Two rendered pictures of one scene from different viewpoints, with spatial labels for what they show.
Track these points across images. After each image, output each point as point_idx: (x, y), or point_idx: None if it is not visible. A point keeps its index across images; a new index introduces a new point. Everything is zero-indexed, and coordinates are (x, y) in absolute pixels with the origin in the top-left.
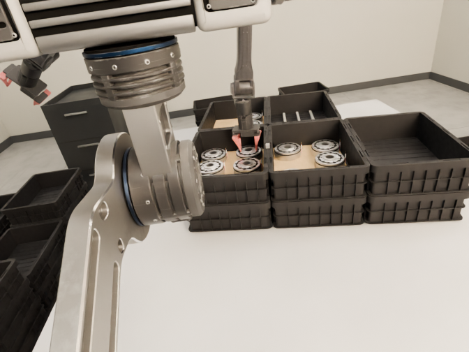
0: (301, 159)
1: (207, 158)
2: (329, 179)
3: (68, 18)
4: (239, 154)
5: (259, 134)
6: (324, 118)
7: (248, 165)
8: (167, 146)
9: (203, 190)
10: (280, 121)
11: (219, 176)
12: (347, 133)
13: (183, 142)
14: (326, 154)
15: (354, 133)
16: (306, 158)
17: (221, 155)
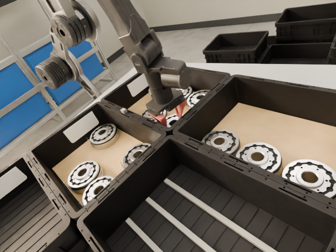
0: (122, 166)
1: (194, 92)
2: (64, 139)
3: None
4: (176, 115)
5: (149, 113)
6: (102, 200)
7: (146, 113)
8: (55, 12)
9: (72, 44)
10: (264, 236)
11: (128, 79)
12: (55, 184)
13: (54, 16)
14: (86, 172)
15: (46, 190)
16: (117, 171)
17: (189, 102)
